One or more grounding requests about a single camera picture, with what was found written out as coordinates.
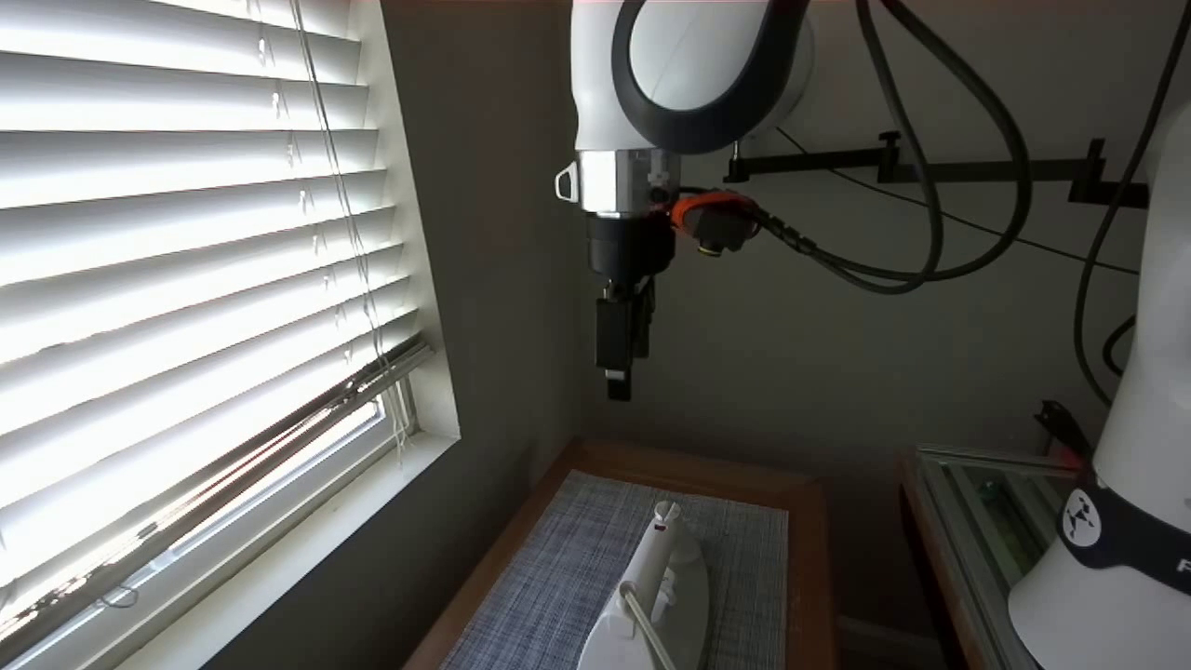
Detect aluminium rail base frame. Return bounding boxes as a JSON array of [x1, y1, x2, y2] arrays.
[[903, 447, 1081, 670]]

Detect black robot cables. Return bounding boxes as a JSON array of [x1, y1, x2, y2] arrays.
[[740, 0, 1191, 406]]

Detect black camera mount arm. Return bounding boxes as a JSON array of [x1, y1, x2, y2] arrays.
[[727, 131, 1150, 210]]

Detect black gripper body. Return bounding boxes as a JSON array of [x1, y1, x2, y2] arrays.
[[591, 211, 674, 364]]

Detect white window blinds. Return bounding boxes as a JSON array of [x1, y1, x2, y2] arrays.
[[0, 0, 432, 670]]

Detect white iron power cord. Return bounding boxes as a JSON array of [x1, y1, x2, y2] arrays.
[[617, 580, 671, 670]]

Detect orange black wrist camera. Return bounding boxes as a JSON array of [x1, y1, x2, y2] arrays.
[[671, 190, 758, 257]]

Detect white steam iron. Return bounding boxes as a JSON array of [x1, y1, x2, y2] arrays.
[[577, 500, 712, 670]]

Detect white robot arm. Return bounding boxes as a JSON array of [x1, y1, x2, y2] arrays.
[[555, 0, 1191, 670]]

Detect grey woven placemat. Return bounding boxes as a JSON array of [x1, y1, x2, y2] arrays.
[[444, 474, 784, 670]]

